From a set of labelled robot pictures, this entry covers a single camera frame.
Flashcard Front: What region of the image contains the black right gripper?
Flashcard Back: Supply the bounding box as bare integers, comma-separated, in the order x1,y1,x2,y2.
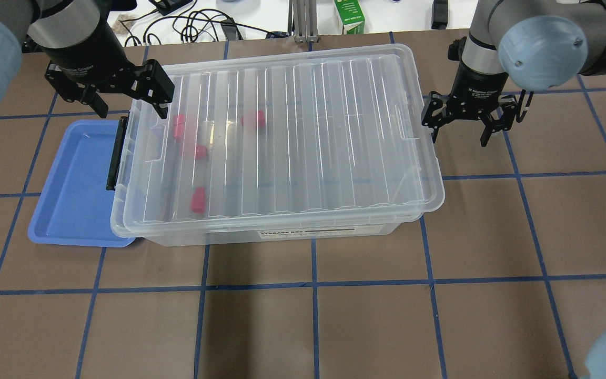
421,68,534,147

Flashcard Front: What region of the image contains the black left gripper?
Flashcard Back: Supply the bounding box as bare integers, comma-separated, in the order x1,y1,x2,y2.
45,37,175,119

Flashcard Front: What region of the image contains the clear plastic box lid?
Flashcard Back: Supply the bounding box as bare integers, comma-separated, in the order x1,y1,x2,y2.
110,44,446,238

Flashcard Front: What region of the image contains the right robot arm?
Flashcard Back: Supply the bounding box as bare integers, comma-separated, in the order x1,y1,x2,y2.
421,1,606,146

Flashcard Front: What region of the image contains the clear plastic storage box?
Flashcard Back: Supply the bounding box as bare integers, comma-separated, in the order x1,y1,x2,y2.
110,44,446,247

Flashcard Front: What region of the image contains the snack bag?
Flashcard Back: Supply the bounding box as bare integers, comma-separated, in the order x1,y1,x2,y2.
110,14,139,35

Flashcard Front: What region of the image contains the black power adapter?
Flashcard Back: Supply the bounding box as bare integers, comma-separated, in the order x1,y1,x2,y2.
149,0,194,15

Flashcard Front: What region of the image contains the blue plastic tray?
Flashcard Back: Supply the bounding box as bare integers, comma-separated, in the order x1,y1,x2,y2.
27,119,134,248

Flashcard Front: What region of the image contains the green white carton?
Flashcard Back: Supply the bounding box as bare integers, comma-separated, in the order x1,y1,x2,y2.
333,0,366,35

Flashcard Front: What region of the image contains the black box latch handle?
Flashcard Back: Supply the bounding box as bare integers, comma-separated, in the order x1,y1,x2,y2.
106,116,129,191

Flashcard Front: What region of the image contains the aluminium frame post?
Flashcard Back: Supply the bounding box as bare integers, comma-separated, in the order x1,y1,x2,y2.
288,0,319,43

